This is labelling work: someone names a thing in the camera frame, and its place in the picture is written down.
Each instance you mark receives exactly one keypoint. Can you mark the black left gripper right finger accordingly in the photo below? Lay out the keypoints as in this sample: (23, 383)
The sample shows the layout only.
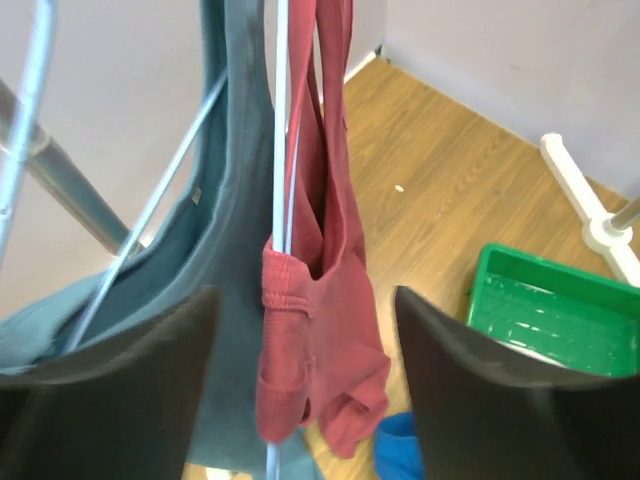
(485, 411)

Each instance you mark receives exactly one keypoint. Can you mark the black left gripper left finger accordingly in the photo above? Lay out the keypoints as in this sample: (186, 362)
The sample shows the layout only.
(123, 408)

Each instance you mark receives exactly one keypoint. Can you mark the bright blue ribbed tank top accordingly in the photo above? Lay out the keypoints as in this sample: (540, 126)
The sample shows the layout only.
(397, 453)

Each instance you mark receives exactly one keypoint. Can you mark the maroon tank top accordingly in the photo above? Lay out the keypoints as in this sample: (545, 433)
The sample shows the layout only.
(322, 360)

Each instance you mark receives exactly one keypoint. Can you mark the light blue wire hanger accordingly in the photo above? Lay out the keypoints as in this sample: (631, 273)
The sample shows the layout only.
(280, 125)

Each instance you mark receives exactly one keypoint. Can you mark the blue hanger holding tank top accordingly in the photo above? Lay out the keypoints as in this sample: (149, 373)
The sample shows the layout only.
(21, 141)

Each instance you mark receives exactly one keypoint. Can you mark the teal blue tank top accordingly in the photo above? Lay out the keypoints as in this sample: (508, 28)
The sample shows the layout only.
(213, 237)

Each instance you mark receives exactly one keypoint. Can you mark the green plastic tray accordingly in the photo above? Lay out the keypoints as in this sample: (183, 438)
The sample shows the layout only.
(575, 318)

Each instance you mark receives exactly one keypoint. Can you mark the metal clothes rack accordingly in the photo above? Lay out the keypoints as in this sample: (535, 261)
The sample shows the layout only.
(49, 164)

